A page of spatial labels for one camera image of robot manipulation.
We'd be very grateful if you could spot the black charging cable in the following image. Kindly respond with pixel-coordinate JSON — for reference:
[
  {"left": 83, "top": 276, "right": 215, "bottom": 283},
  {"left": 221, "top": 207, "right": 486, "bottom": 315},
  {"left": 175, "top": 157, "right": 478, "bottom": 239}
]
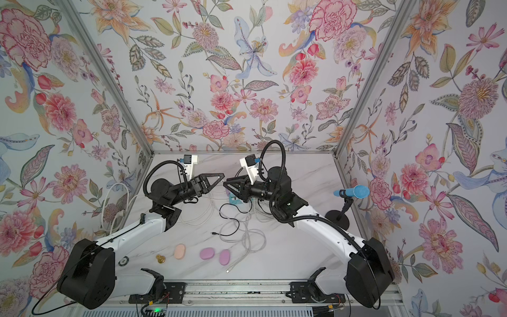
[{"left": 210, "top": 201, "right": 254, "bottom": 237}]

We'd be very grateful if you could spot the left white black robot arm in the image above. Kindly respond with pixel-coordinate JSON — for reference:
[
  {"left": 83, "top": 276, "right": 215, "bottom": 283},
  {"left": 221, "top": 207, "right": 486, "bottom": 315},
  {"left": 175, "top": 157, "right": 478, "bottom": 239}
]
[{"left": 56, "top": 160, "right": 225, "bottom": 309}]

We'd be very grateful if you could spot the round black white sticker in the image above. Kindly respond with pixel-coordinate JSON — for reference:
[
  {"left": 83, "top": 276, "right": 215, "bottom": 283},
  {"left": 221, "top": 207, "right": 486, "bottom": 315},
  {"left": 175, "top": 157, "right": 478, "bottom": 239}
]
[{"left": 118, "top": 256, "right": 129, "bottom": 267}]

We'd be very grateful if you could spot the small brass knob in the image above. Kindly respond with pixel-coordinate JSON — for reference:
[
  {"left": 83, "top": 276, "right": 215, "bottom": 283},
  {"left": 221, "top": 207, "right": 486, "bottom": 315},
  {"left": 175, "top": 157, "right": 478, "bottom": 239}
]
[{"left": 156, "top": 254, "right": 166, "bottom": 264}]

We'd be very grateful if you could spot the blue microphone on stand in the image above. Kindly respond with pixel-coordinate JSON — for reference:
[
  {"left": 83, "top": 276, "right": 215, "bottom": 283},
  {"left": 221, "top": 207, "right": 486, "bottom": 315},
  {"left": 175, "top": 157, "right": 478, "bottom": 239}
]
[{"left": 325, "top": 185, "right": 370, "bottom": 230}]

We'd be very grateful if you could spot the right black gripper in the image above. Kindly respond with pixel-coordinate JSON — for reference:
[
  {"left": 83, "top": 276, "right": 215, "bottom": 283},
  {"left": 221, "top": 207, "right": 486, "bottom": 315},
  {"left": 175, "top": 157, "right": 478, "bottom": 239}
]
[{"left": 227, "top": 176, "right": 285, "bottom": 207}]

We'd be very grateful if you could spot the purple earbud case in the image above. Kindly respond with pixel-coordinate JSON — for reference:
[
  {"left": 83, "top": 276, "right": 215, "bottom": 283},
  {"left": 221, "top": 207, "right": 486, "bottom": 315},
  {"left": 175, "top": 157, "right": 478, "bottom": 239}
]
[
  {"left": 219, "top": 249, "right": 231, "bottom": 266},
  {"left": 199, "top": 248, "right": 215, "bottom": 260}
]

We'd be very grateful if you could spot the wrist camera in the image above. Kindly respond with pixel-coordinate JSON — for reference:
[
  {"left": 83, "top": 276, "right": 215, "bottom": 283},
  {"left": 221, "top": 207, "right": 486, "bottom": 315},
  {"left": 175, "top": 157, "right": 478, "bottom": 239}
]
[
  {"left": 178, "top": 155, "right": 199, "bottom": 179},
  {"left": 240, "top": 154, "right": 260, "bottom": 185}
]

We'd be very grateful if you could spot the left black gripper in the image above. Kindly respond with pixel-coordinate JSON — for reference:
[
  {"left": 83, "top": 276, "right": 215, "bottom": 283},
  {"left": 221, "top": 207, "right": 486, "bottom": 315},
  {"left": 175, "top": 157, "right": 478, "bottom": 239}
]
[{"left": 168, "top": 178, "right": 223, "bottom": 208}]

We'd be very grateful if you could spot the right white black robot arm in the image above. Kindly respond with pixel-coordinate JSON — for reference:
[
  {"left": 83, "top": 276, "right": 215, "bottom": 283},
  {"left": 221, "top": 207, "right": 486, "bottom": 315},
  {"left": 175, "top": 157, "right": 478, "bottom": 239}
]
[{"left": 223, "top": 140, "right": 395, "bottom": 309}]

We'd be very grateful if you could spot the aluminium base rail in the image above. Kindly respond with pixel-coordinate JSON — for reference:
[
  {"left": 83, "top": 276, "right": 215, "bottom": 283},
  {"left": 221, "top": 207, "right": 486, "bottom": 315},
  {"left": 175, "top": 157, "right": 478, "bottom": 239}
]
[{"left": 94, "top": 279, "right": 405, "bottom": 308}]

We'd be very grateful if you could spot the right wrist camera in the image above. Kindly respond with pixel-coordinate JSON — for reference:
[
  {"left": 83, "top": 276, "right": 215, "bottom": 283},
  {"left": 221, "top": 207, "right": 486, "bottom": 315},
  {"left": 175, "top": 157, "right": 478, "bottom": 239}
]
[{"left": 240, "top": 154, "right": 260, "bottom": 185}]

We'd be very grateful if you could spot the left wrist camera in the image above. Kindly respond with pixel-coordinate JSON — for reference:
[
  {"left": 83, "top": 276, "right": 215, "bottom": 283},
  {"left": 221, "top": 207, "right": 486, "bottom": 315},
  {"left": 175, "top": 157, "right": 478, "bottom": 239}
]
[{"left": 178, "top": 155, "right": 199, "bottom": 179}]

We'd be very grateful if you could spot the grey coiled cable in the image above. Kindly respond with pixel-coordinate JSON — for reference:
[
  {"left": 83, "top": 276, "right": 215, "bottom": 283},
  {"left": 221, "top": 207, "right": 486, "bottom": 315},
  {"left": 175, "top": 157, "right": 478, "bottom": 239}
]
[{"left": 218, "top": 205, "right": 278, "bottom": 274}]

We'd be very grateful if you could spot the peach earbud case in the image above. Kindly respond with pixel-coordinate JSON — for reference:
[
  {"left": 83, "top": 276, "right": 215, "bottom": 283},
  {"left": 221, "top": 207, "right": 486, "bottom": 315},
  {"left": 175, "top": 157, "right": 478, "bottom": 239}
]
[{"left": 174, "top": 244, "right": 186, "bottom": 260}]

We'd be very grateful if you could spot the teal power strip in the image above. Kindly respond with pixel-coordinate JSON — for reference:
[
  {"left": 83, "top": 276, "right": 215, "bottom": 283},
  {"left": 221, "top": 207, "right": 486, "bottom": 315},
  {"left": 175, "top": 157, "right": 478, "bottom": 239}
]
[{"left": 228, "top": 193, "right": 243, "bottom": 206}]

